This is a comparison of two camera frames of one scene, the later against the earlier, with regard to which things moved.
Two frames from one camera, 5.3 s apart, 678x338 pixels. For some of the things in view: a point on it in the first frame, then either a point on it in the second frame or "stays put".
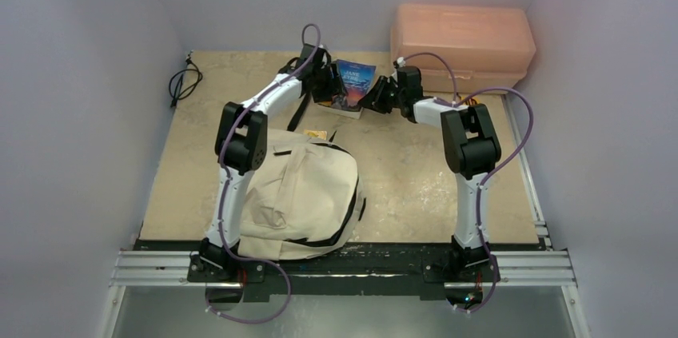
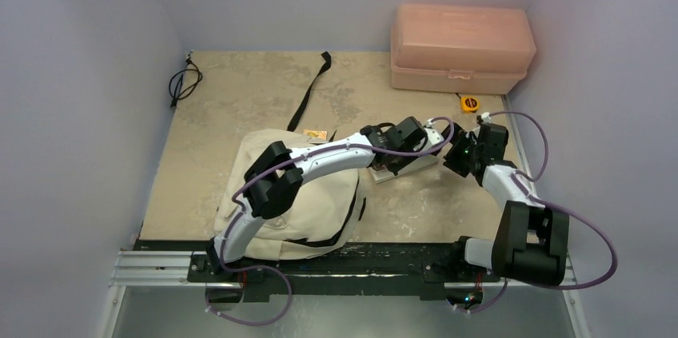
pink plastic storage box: [486, 46] stays put
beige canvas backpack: [306, 198] stays put
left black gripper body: [327, 84] -> [399, 162]
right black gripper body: [379, 96] -> [458, 151]
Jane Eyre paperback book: [357, 81] -> [380, 176]
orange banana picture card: [316, 133] stays put
